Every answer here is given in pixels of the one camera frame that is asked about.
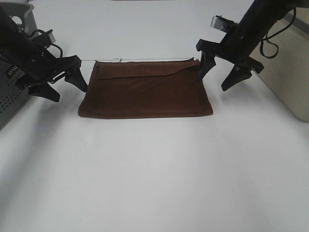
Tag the beige plastic bin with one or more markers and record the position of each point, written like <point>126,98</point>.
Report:
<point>287,75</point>

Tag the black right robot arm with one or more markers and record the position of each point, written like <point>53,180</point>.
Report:
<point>262,15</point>

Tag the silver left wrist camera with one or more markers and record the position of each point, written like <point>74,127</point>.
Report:
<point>45,37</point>

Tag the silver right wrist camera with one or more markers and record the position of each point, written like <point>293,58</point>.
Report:
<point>222,24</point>

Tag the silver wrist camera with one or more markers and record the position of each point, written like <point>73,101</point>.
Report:
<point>45,37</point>
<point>222,24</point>

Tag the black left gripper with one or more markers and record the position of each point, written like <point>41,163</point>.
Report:
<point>39,75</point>

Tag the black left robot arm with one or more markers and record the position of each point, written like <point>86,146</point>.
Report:
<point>29,52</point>

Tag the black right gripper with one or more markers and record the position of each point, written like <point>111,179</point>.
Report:
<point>234,48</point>

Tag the grey perforated plastic basket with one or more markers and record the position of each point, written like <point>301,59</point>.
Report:
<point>13,99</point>

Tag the brown towel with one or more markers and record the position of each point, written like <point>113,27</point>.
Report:
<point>149,89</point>

